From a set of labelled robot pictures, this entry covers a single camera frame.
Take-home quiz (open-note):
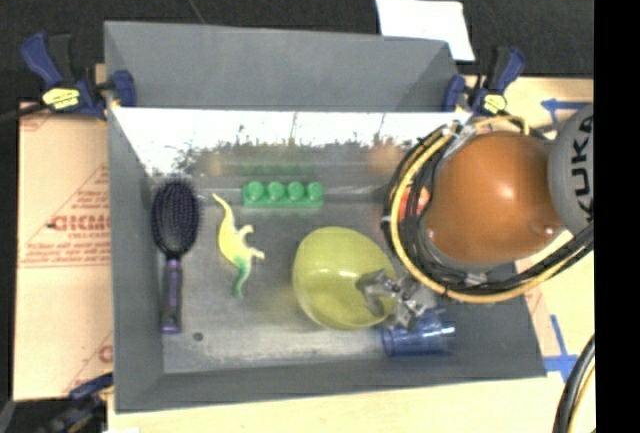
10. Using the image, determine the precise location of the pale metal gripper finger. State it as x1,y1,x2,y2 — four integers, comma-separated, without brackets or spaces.
366,291,400,318
355,269,396,294

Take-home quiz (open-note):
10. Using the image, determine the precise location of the blue clear plastic cup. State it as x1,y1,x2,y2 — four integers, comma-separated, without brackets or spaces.
381,309,458,358

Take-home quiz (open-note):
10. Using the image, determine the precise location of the yellow-green plastic bowl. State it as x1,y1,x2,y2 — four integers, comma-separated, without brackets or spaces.
291,226,402,332

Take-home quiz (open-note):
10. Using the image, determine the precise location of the grey metal bin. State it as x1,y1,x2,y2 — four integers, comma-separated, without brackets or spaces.
103,20,548,413

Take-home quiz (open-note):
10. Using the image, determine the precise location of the green studded toy block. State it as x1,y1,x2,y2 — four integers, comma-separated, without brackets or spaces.
241,180,326,210

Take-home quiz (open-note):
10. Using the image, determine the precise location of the yellow and green toy dinosaur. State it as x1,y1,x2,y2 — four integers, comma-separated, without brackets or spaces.
211,192,267,300

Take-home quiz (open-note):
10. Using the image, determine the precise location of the purple and black hairbrush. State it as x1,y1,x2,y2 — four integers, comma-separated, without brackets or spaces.
150,179,203,335

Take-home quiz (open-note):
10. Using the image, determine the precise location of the brown cardboard board red print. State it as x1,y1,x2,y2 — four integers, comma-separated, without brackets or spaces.
12,102,117,402

